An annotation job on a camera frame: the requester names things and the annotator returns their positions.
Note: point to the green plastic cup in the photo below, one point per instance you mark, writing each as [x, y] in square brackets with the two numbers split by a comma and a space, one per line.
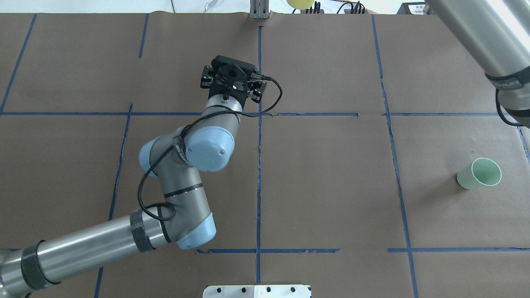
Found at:
[481, 173]

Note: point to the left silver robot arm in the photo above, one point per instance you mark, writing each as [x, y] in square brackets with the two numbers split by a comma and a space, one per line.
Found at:
[49, 210]

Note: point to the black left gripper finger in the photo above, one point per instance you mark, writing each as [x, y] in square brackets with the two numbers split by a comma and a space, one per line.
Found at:
[256, 89]
[207, 77]

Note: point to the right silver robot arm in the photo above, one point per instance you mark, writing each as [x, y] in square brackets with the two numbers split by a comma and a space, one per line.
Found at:
[496, 33]

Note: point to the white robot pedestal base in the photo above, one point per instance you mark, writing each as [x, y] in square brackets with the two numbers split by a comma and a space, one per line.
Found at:
[258, 291]

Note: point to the aluminium frame post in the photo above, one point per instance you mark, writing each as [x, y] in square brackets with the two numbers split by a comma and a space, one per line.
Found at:
[259, 9]

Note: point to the yellow plastic cup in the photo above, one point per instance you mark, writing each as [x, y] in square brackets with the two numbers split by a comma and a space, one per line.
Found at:
[301, 4]

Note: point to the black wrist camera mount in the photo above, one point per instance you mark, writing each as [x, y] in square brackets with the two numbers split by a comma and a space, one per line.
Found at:
[231, 77]

